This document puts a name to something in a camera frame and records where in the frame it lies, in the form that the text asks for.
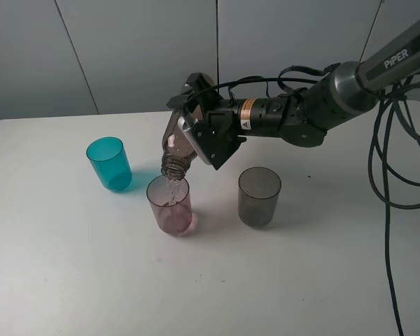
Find grey translucent water bottle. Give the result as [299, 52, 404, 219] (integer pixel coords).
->
[160, 71, 215, 182]

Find grey translucent plastic cup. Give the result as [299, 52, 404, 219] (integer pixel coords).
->
[238, 167, 282, 228]

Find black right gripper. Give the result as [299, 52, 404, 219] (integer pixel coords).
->
[167, 73, 246, 170]

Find pink translucent plastic cup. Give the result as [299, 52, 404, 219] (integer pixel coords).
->
[146, 175, 194, 236]

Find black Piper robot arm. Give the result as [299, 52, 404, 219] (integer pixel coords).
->
[161, 20, 420, 180]

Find teal translucent plastic cup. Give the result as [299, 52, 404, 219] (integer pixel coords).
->
[86, 136, 132, 192]

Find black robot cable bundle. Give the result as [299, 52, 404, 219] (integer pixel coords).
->
[180, 64, 420, 336]

